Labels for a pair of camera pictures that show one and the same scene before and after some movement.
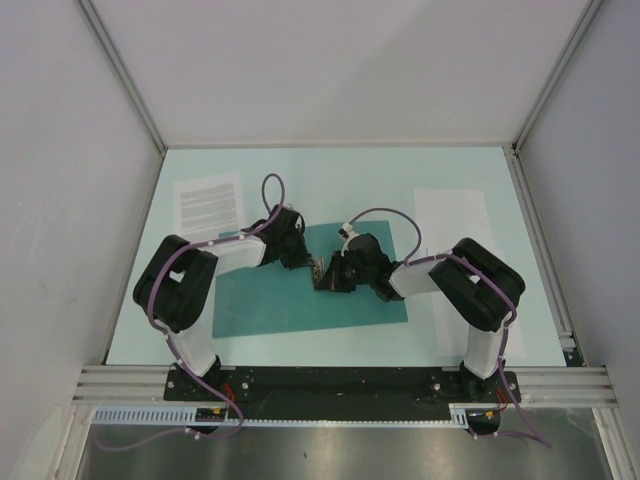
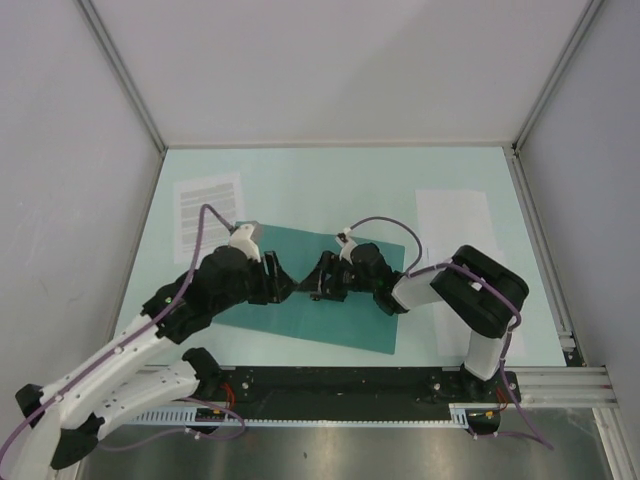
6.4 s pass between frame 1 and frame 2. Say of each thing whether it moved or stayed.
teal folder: moved
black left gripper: moved
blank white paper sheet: stayed
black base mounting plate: stayed
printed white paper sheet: stayed
